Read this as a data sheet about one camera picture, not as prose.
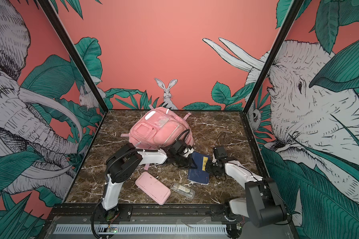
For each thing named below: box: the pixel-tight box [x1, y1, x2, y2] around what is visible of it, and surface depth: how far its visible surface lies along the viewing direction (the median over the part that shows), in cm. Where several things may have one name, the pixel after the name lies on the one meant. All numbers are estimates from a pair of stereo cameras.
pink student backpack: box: [120, 105, 195, 151], surface depth 104 cm
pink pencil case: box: [135, 171, 172, 206], surface depth 82 cm
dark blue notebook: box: [187, 151, 210, 185], surface depth 88 cm
